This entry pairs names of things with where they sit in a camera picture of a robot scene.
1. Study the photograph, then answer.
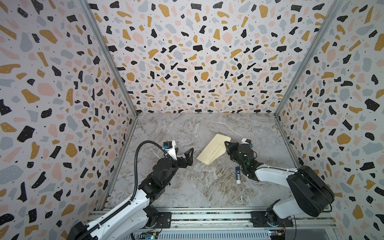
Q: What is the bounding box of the cream envelope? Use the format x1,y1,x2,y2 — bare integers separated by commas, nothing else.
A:
197,134,231,165

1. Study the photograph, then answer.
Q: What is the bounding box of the blue white glue stick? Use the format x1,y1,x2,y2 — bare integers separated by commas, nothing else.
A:
235,167,241,184

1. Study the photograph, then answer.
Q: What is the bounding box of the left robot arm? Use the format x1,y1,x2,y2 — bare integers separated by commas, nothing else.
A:
67,148,194,240

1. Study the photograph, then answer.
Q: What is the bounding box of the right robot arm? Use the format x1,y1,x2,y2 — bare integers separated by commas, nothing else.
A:
224,139,335,227

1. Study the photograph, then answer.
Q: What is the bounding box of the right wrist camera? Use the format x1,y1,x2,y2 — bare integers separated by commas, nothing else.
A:
242,138,252,146

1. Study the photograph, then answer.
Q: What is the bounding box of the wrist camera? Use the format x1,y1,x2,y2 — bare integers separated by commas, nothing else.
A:
163,140,177,161
242,138,252,146

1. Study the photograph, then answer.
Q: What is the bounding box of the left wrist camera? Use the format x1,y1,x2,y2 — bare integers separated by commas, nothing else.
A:
163,140,177,161

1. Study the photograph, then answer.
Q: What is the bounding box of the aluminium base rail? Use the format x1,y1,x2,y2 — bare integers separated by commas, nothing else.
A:
83,206,340,232

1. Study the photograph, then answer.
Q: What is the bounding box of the perforated grey cable tray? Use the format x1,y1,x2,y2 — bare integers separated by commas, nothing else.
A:
133,230,271,240

